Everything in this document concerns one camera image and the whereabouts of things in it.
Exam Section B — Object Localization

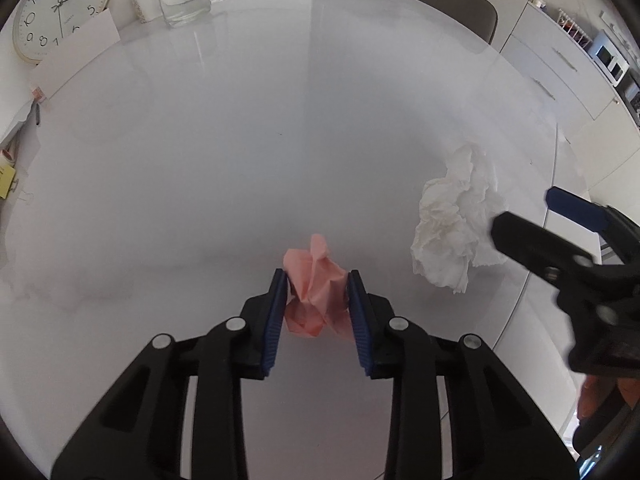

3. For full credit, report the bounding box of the pink paper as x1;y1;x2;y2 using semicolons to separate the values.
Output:
283;234;354;341

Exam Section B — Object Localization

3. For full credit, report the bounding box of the person's right hand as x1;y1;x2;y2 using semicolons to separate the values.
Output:
577;372;640;426

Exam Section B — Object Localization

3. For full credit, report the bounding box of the crumpled white tissue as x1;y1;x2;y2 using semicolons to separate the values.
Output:
410;143;506;294

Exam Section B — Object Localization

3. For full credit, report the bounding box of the silver toaster oven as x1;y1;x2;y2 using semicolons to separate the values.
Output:
616;68;640;126

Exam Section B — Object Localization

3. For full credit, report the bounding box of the white microwave oven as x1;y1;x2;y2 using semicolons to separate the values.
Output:
588;30;629;87

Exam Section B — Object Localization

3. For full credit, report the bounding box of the white drawer cabinet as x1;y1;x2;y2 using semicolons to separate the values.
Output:
501;3;620;119

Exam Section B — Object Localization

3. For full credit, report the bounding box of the yellow sticky note pad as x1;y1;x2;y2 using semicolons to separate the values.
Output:
0;164;16;200

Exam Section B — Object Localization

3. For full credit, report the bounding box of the cream paper booklet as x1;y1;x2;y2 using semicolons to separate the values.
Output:
0;101;36;148

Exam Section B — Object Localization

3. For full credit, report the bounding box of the white card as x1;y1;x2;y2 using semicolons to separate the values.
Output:
29;9;120;102

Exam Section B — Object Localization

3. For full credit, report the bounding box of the white wall clock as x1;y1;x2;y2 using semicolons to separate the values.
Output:
12;0;110;64

